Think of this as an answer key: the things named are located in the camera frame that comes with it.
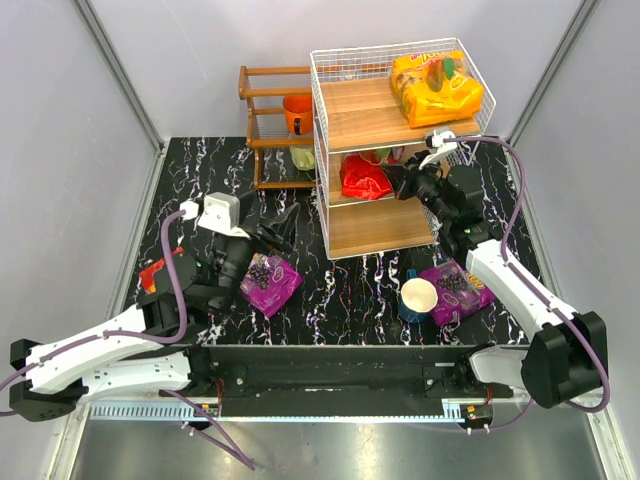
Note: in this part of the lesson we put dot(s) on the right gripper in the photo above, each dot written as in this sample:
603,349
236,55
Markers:
411,177

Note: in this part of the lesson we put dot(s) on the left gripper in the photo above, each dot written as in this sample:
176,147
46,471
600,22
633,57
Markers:
256,234

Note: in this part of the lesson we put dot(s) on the large red candy bag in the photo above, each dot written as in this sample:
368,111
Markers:
362,176

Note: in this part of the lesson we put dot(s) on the yellow mango candy bag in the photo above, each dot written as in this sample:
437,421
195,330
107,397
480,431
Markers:
435,88

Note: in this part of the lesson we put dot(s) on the small red candy bag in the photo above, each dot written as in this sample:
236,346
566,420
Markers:
146,276

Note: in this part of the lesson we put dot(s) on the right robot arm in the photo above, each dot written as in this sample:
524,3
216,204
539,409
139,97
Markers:
567,352

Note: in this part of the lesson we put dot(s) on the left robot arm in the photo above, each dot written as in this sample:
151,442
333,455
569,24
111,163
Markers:
126,352

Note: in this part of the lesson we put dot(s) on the left purple candy bag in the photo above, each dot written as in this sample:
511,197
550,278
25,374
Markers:
269,283

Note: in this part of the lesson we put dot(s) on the purple candy bag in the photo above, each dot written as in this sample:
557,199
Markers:
269,283
460,293

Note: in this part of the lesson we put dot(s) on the right purple candy bag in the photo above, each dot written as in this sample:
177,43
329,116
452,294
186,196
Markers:
460,293

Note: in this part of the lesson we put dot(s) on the light green mug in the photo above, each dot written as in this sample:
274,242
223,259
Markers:
303,157

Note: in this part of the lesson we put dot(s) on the orange mug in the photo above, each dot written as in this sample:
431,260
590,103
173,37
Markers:
298,112

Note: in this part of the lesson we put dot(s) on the blue white cup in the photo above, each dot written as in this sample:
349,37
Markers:
418,297

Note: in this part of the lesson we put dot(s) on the brown wooden rack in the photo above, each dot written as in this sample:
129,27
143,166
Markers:
260,145

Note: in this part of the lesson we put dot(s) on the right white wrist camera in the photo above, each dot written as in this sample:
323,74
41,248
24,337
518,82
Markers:
440,143

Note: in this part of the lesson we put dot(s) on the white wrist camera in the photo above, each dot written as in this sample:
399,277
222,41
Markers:
440,143
217,212

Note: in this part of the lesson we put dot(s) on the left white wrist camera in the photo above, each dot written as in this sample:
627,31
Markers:
217,212

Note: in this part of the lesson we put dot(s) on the white wire wooden shelf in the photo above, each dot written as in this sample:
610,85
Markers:
354,227

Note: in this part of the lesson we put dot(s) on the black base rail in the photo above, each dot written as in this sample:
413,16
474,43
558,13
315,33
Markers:
340,382

